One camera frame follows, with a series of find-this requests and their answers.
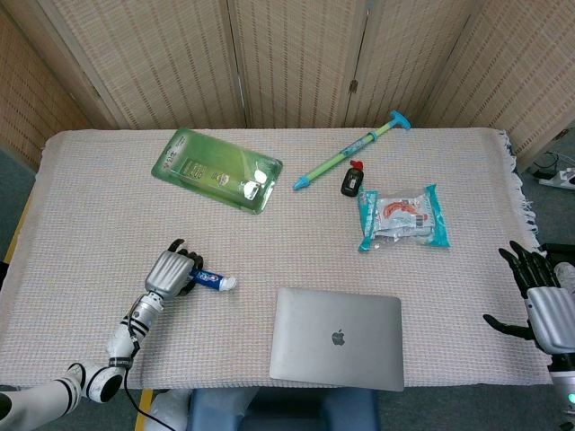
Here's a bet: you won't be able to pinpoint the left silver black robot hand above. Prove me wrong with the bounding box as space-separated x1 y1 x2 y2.
143 238 206 301

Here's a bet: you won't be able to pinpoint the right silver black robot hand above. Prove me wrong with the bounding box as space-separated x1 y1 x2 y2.
482 241 575 356

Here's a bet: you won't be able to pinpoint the blue white toothpaste tube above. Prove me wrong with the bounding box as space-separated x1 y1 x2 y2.
189 268 238 293

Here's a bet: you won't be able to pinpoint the blue robot base seat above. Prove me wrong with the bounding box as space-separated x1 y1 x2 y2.
186 387 381 431

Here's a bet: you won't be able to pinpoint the small black bottle red cap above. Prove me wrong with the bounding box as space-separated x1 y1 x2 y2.
340 159 365 198

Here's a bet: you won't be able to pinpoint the white woven tablecloth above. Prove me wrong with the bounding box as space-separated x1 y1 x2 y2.
0 128 552 390

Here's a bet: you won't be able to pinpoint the green blister pack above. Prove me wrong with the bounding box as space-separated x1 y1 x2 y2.
151 128 284 216

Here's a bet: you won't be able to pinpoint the white power strip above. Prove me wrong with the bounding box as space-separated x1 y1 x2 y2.
537 168 575 190

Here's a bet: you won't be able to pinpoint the teal clear snack bag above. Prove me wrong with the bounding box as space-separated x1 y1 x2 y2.
357 184 451 253

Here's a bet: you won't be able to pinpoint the grey closed laptop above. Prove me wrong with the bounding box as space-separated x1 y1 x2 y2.
269 286 405 392

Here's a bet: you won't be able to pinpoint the green blue toy water squirter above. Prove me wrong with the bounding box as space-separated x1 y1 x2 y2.
293 110 413 191

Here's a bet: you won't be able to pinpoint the beige woven folding screen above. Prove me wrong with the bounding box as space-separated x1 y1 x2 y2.
0 0 575 172

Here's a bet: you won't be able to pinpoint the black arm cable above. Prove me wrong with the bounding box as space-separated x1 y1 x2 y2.
121 313 181 431

